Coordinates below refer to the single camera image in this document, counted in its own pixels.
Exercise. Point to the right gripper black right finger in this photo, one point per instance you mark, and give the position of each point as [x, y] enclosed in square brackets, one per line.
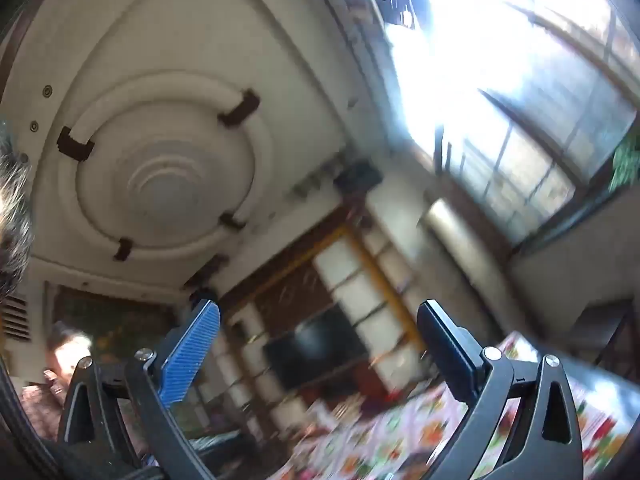
[544, 441]

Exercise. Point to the large barred window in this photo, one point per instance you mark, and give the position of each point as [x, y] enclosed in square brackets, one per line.
[527, 99]

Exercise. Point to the black wall television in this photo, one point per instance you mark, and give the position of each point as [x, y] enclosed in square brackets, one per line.
[314, 349]

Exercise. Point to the floral fruit tablecloth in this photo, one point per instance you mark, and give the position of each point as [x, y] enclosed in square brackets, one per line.
[377, 449]

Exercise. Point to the woman in brown jacket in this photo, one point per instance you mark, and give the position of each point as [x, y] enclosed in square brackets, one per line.
[43, 402]

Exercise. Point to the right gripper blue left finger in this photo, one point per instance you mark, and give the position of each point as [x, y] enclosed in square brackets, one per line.
[156, 378]

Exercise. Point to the white standing air conditioner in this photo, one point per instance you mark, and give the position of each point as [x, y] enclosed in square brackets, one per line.
[472, 261]

